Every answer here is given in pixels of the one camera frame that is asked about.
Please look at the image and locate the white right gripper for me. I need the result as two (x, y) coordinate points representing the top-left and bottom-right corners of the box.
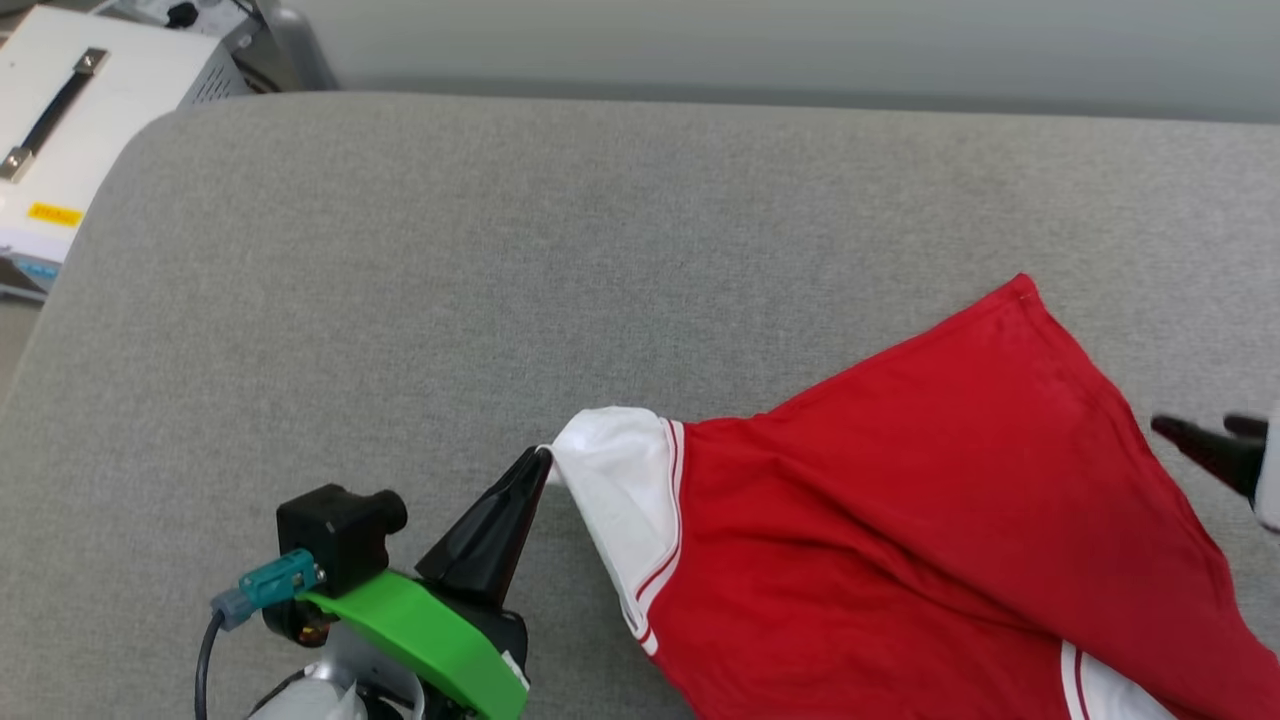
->
(1150, 403), (1280, 533)

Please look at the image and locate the white equipment box with handle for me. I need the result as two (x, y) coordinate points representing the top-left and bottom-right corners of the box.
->
(0, 5), (253, 303)

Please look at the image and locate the left arm black teal-plug cable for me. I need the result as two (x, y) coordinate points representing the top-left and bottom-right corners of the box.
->
(194, 548), (327, 720)

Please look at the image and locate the red and white garment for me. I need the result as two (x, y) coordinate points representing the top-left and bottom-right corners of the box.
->
(545, 272), (1280, 720)

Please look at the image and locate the grey metal partition post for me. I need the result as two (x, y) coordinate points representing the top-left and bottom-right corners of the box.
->
(252, 0), (339, 94)

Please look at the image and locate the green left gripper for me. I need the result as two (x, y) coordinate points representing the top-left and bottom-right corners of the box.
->
(298, 445), (555, 720)

